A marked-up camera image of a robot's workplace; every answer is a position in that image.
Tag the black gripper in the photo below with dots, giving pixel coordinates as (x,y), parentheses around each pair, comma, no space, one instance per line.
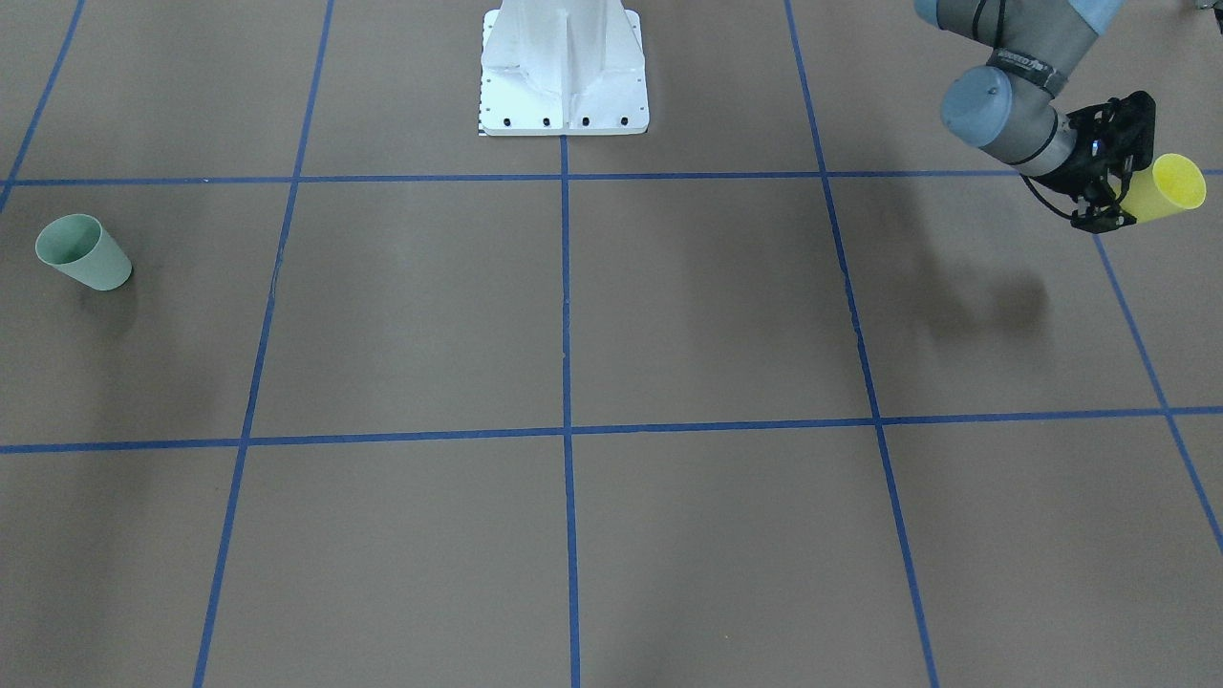
(1085,166)

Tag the yellow plastic cup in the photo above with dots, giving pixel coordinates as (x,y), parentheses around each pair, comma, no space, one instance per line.
(1172,184)

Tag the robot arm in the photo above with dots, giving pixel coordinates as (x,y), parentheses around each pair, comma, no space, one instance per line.
(1005,107)

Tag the green plastic cup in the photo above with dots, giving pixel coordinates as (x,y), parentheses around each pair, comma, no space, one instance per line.
(79,246)

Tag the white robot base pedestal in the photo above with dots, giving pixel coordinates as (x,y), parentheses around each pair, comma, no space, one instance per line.
(563,68)

